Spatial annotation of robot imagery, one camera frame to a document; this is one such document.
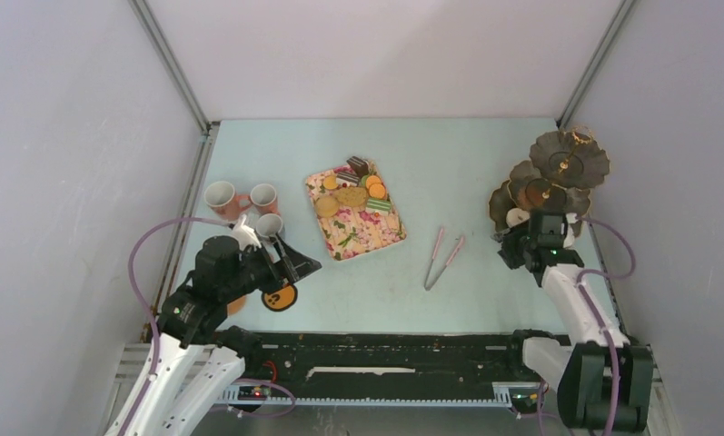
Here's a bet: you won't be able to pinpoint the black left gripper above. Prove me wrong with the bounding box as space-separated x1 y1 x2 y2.
222 231 321 301

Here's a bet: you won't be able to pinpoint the white donut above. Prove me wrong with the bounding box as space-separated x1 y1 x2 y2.
505 208 531 228

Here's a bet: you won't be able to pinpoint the three tier black cake stand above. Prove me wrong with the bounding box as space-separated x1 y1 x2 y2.
488 126 610 233

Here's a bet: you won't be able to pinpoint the pink handled metal tongs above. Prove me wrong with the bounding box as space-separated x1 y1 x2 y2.
422 226 465 292

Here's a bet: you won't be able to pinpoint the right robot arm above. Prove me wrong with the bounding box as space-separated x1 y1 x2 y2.
494 208 654 435

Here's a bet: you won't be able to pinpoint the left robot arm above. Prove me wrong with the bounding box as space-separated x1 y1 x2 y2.
107 236 322 435

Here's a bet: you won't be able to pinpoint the orange question mark coaster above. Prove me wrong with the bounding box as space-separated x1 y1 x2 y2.
261 284 298 312

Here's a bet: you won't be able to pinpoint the blue grey mug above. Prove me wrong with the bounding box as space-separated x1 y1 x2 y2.
254 213 284 239

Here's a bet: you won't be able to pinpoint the floral rectangular tray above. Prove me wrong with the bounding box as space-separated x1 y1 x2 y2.
304 157 407 262

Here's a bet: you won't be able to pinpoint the tan round cookie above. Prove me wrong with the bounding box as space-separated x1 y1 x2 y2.
314 195 341 218

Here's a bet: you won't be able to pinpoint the small pink cup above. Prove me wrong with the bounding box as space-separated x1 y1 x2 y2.
250 183 279 215

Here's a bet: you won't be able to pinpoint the lower wooden round coaster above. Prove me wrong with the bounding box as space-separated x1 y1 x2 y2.
226 296 247 316

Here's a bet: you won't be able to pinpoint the brown oval cookie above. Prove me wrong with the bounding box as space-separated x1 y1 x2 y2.
332 186 369 207

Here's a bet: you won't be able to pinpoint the small yellow cookie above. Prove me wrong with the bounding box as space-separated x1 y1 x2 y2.
322 174 338 191

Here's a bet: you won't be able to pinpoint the green striped cake slice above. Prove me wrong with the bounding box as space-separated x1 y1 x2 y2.
365 197 393 216

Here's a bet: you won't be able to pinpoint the pink mug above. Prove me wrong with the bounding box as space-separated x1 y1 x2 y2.
203 181 253 222

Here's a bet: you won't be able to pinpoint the striped chocolate cake slice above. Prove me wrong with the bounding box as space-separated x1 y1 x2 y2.
335 172 361 187

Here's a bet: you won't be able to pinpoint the orange round biscuit lower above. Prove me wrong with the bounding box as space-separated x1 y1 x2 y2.
367 183 388 201

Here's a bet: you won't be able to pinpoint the orange round biscuit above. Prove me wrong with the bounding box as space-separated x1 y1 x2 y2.
367 183 388 201
362 174 382 188

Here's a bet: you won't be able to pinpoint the orange round biscuit upper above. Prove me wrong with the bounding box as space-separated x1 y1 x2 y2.
362 174 382 188

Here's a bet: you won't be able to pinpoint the chocolate cake piece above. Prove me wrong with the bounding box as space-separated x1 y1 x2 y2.
346 156 370 177

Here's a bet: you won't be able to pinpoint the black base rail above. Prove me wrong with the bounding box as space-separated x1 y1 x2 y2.
243 332 540 403

